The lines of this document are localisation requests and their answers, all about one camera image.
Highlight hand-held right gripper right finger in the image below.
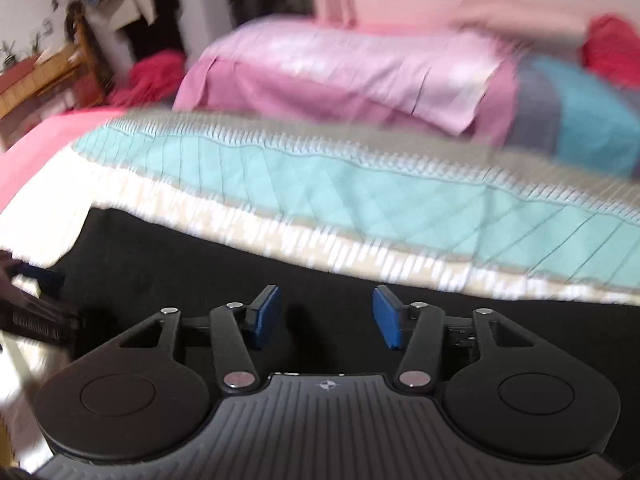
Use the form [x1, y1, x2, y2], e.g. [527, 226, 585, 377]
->
[372, 285, 537, 392]

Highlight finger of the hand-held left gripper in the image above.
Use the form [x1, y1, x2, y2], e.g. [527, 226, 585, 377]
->
[14, 264, 65, 292]

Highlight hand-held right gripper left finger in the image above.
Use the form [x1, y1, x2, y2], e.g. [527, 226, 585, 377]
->
[117, 285, 281, 392]

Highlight black pants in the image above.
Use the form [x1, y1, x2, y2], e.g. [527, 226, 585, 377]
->
[50, 207, 640, 363]

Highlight beige zigzag quilt teal band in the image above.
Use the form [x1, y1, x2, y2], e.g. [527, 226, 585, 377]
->
[0, 110, 640, 471]

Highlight wooden furniture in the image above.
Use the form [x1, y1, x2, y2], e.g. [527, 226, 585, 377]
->
[0, 10, 109, 132]

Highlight red cloth pile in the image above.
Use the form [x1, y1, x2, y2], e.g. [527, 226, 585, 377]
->
[111, 51, 189, 107]

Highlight teal grey striped bed sheet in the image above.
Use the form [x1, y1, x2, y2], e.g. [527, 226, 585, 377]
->
[509, 54, 640, 179]

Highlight pink pillow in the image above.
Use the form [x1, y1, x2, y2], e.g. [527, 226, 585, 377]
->
[454, 0, 597, 37]

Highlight stack of red blankets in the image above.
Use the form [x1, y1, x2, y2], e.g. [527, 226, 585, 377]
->
[579, 14, 640, 92]

